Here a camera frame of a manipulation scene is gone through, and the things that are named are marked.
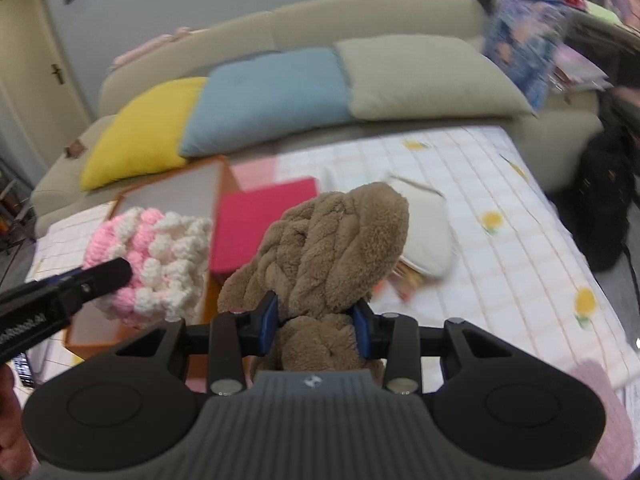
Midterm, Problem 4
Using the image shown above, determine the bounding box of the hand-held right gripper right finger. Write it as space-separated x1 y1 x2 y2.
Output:
350 302 519 397

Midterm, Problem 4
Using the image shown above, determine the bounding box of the person's left hand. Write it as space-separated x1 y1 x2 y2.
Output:
0 363 36 469

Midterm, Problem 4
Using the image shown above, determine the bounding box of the light blue pillow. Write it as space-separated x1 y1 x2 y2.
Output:
178 47 356 158

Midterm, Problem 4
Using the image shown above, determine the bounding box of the colourful printed packet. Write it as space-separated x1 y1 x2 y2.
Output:
374 259 427 307

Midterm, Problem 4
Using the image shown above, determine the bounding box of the pink and white crochet hat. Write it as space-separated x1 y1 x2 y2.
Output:
82 208 215 330

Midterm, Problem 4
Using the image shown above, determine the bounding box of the pink fluffy blanket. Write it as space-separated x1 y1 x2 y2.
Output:
564 359 637 480

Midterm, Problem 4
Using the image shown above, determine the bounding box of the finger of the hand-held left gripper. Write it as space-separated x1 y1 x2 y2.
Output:
54 257 134 330

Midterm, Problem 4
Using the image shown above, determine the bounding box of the yellow pillow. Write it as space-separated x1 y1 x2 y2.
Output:
80 76 208 192

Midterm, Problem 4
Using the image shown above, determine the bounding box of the red box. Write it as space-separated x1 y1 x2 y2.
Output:
209 176 321 275

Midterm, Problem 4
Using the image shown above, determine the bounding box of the cream cloth pouch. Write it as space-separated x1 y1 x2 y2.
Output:
384 174 457 281

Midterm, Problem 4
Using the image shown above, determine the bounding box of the black cable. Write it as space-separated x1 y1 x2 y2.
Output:
620 242 640 322

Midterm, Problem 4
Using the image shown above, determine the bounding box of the brown plush toy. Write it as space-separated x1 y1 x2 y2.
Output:
217 182 411 374

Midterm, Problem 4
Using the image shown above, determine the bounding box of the checkered lemon print bed sheet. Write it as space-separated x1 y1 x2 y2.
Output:
25 125 640 411

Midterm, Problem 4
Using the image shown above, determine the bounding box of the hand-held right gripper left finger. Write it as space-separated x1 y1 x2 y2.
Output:
115 290 279 397

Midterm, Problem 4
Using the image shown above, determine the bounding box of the cream door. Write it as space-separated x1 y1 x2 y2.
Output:
0 0 94 171

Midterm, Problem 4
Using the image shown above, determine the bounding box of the beige pillow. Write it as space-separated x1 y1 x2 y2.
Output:
334 35 536 122

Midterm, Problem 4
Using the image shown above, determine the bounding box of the blue illustrated book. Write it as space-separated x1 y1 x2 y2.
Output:
482 0 572 113

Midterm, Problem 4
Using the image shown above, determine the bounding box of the dark desk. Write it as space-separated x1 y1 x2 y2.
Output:
550 5 640 97

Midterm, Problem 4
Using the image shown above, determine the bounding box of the pink cloth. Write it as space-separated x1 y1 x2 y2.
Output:
111 27 194 68

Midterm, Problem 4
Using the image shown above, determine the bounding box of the metal rack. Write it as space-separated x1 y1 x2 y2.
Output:
0 157 39 256

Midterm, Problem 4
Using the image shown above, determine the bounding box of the beige sofa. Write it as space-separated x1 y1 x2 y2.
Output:
30 0 607 241

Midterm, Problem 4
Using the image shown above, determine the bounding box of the orange box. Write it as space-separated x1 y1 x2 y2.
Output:
65 155 242 361

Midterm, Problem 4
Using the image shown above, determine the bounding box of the black backpack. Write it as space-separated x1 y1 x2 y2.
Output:
564 110 640 273

